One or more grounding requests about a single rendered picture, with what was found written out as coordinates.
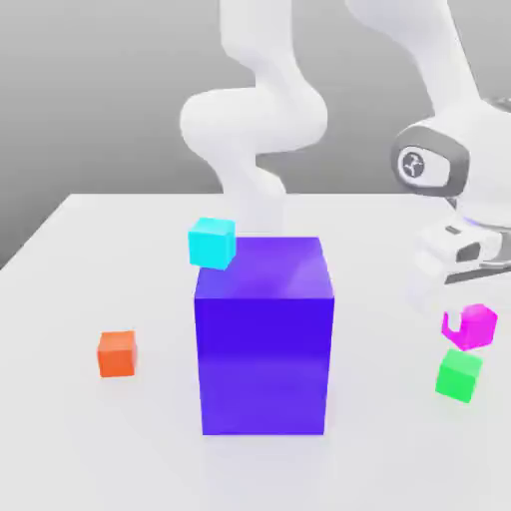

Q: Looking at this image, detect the small green cube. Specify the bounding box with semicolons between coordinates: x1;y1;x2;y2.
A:
434;347;485;405

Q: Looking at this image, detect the small orange cube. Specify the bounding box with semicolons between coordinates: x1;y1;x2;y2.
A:
96;329;138;379

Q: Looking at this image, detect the small cyan cube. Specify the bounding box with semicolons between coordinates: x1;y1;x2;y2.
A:
187;217;238;271

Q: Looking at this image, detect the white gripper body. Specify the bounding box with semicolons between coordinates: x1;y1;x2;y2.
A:
409;255;511;317

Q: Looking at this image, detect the small magenta cube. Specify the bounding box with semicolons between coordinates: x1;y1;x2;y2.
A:
440;302;499;353

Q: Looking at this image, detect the large purple box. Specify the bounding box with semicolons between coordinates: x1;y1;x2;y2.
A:
194;236;335;437

